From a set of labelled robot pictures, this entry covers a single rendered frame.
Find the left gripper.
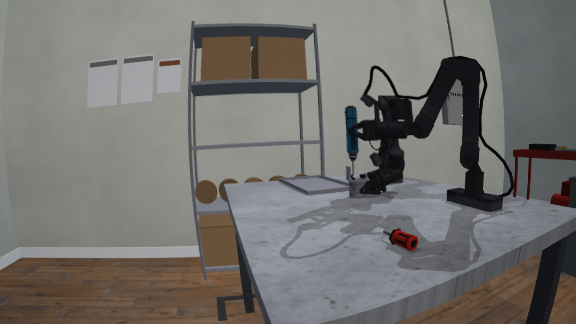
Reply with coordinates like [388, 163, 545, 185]
[348, 95, 392, 141]

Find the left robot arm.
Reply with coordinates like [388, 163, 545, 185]
[388, 58, 503, 203]

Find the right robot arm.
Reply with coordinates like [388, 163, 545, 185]
[369, 95, 405, 183]

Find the dark blue electric screwdriver barrel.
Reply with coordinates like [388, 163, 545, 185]
[345, 106, 359, 176]

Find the grey l-shaped bracket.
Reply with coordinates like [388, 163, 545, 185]
[346, 165, 369, 182]

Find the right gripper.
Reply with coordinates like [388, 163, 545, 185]
[359, 155, 393, 195]

